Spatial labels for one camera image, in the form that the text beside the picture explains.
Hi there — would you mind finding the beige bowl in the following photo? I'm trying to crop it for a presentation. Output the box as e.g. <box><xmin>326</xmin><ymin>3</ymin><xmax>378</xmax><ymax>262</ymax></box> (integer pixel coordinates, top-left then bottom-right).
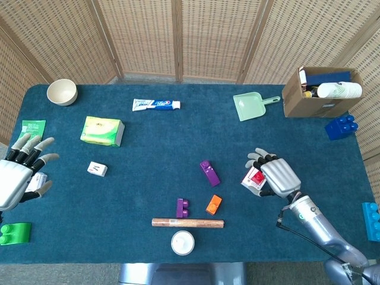
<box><xmin>46</xmin><ymin>78</ymin><xmax>78</xmax><ymax>106</ymax></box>

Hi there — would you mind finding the bamboo folding screen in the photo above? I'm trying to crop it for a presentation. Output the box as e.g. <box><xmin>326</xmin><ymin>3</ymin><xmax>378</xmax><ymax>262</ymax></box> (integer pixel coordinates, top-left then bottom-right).
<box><xmin>0</xmin><ymin>0</ymin><xmax>380</xmax><ymax>163</ymax></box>

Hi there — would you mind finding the green toy block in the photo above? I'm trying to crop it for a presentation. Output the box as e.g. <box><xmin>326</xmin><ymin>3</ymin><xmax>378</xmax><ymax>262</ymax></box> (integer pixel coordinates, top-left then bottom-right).
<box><xmin>0</xmin><ymin>222</ymin><xmax>32</xmax><ymax>246</ymax></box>

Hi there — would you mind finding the short purple two-stud block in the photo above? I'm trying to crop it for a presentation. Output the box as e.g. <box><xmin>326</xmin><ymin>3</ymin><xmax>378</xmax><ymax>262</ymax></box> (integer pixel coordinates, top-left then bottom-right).
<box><xmin>176</xmin><ymin>198</ymin><xmax>190</xmax><ymax>219</ymax></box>

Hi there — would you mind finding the dark blue toy block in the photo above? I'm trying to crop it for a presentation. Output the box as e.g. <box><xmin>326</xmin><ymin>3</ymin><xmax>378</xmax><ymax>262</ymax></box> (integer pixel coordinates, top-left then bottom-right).
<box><xmin>324</xmin><ymin>115</ymin><xmax>359</xmax><ymax>141</ymax></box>

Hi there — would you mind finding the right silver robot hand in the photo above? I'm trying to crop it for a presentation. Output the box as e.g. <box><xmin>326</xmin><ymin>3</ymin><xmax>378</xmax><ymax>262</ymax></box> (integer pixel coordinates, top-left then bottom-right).
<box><xmin>245</xmin><ymin>147</ymin><xmax>302</xmax><ymax>198</ymax></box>

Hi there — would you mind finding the cardboard box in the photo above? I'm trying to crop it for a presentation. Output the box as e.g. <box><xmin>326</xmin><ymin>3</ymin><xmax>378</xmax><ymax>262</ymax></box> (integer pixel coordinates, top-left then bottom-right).
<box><xmin>281</xmin><ymin>66</ymin><xmax>365</xmax><ymax>119</ymax></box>

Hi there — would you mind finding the white red-print carton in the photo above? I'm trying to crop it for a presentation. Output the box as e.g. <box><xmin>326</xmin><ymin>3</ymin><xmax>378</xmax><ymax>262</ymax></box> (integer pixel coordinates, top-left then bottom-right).
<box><xmin>240</xmin><ymin>166</ymin><xmax>267</xmax><ymax>195</ymax></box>

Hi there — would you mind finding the brown paper roll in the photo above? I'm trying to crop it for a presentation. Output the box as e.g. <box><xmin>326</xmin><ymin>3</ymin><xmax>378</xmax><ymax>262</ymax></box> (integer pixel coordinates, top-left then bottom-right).
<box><xmin>151</xmin><ymin>218</ymin><xmax>225</xmax><ymax>229</ymax></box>

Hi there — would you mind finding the orange block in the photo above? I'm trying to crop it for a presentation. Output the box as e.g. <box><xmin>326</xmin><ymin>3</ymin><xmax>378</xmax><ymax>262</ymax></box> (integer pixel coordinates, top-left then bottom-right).
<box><xmin>205</xmin><ymin>194</ymin><xmax>223</xmax><ymax>215</ymax></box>

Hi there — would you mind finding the white blue toothpaste tube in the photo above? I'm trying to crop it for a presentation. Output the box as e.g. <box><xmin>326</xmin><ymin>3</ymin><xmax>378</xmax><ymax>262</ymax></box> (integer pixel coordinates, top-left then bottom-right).
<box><xmin>132</xmin><ymin>99</ymin><xmax>181</xmax><ymax>112</ymax></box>

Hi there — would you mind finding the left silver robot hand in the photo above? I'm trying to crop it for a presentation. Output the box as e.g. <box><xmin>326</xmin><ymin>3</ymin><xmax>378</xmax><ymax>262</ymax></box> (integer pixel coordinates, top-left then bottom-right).
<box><xmin>0</xmin><ymin>132</ymin><xmax>60</xmax><ymax>212</ymax></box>

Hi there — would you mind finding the green tissue pack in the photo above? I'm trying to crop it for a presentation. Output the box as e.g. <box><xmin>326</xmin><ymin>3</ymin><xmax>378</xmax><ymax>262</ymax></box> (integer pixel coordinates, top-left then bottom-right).
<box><xmin>80</xmin><ymin>116</ymin><xmax>125</xmax><ymax>148</ymax></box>

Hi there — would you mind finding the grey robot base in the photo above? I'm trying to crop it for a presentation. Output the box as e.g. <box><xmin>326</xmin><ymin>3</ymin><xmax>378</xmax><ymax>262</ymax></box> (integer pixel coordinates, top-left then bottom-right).
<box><xmin>118</xmin><ymin>262</ymin><xmax>247</xmax><ymax>285</ymax></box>

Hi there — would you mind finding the light green dustpan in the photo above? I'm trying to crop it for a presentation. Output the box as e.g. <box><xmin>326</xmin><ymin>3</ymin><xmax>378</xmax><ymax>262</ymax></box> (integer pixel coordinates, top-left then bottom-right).
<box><xmin>233</xmin><ymin>92</ymin><xmax>281</xmax><ymax>122</ymax></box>

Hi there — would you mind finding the dark bottle yellow cap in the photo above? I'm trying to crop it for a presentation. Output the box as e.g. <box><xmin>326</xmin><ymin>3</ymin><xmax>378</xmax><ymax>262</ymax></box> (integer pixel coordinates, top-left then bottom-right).
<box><xmin>302</xmin><ymin>85</ymin><xmax>320</xmax><ymax>98</ymax></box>

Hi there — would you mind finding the light blue toy block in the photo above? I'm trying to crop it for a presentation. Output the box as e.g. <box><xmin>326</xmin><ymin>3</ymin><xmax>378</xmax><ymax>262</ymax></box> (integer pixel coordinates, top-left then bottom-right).
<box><xmin>361</xmin><ymin>202</ymin><xmax>380</xmax><ymax>242</ymax></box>

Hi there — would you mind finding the green sachet packet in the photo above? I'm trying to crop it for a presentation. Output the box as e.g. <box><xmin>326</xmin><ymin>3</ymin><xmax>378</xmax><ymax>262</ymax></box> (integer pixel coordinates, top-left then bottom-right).
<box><xmin>17</xmin><ymin>119</ymin><xmax>46</xmax><ymax>143</ymax></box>

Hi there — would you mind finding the small white packet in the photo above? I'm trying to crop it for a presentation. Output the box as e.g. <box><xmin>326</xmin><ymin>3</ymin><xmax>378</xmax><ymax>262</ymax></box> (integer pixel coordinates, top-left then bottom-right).
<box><xmin>25</xmin><ymin>171</ymin><xmax>48</xmax><ymax>194</ymax></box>

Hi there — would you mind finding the small white staples box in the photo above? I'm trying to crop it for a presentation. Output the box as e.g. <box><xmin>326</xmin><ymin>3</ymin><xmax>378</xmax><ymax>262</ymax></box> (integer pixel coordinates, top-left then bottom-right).
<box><xmin>87</xmin><ymin>161</ymin><xmax>109</xmax><ymax>178</ymax></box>

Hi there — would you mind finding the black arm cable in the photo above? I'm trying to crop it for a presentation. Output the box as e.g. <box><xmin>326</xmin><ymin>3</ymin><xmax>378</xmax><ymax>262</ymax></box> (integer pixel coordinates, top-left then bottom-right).
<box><xmin>275</xmin><ymin>206</ymin><xmax>366</xmax><ymax>285</ymax></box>

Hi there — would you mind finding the stack of paper cups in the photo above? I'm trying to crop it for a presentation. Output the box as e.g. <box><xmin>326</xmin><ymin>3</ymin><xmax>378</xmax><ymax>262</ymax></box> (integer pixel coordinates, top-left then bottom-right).
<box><xmin>316</xmin><ymin>81</ymin><xmax>363</xmax><ymax>99</ymax></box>

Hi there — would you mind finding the long purple block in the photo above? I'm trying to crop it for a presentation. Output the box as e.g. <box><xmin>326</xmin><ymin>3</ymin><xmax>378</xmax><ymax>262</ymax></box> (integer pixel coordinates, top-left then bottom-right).
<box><xmin>199</xmin><ymin>160</ymin><xmax>221</xmax><ymax>188</ymax></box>

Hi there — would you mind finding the blue carpet table cover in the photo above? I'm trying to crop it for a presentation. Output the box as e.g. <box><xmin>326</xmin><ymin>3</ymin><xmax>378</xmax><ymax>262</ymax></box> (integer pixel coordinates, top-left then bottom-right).
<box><xmin>0</xmin><ymin>84</ymin><xmax>374</xmax><ymax>265</ymax></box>

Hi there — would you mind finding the dark blue flat pad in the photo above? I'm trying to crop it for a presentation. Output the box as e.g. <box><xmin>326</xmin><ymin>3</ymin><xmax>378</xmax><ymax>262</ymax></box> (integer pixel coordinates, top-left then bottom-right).
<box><xmin>305</xmin><ymin>69</ymin><xmax>352</xmax><ymax>85</ymax></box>

